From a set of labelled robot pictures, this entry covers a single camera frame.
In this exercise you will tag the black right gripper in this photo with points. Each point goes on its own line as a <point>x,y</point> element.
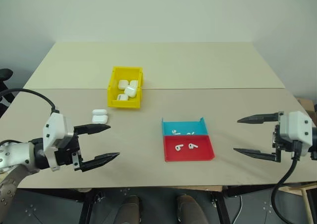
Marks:
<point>277,139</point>

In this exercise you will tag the brown cardboard box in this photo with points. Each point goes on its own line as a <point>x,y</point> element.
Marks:
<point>309,107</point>

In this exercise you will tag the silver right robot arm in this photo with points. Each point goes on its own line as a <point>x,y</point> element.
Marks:
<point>314,137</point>

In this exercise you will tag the black metal table frame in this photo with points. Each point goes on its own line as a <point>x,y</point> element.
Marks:
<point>220,209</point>

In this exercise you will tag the blue plastic tray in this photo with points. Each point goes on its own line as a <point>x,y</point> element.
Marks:
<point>183,127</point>

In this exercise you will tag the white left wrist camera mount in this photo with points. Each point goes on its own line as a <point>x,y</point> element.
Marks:
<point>55,127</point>

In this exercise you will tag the yellow plastic bin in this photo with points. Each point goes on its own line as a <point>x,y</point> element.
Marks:
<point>123,105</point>

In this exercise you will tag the red plastic tray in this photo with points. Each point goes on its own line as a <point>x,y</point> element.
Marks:
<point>198,155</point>

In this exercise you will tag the black chair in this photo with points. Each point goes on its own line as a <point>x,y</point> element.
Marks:
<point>5,74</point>

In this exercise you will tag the right robot arm with camera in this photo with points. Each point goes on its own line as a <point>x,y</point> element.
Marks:
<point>288,174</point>

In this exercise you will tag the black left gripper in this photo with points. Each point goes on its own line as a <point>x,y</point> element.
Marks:
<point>68,154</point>

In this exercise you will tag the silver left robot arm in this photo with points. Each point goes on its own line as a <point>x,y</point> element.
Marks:
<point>12,152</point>

